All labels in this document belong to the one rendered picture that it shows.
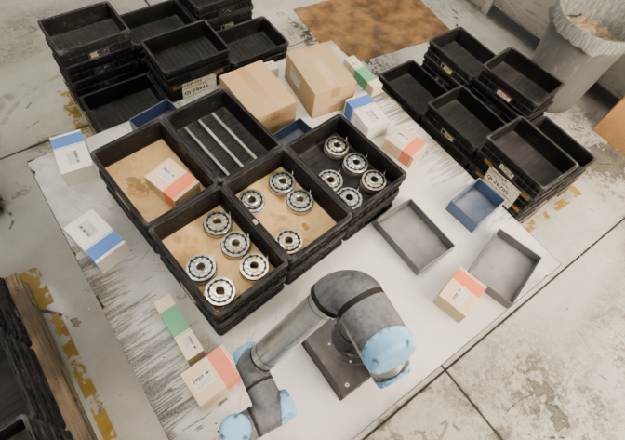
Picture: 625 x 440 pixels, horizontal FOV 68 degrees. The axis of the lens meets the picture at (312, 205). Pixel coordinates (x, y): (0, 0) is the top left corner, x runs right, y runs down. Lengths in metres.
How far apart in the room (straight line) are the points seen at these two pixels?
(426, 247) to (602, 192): 1.89
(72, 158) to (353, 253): 1.18
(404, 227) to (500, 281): 0.43
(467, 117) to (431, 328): 1.52
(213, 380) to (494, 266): 1.17
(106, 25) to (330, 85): 1.50
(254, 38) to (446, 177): 1.60
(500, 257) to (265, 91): 1.22
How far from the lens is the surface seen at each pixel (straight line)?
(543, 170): 2.76
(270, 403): 1.25
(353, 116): 2.21
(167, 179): 1.78
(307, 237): 1.72
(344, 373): 1.59
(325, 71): 2.25
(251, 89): 2.12
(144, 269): 1.85
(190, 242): 1.72
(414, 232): 1.98
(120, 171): 1.93
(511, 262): 2.08
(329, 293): 1.03
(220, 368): 1.61
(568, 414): 2.81
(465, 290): 1.85
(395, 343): 0.98
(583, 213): 3.43
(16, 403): 2.18
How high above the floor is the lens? 2.34
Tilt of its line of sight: 57 degrees down
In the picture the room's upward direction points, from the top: 11 degrees clockwise
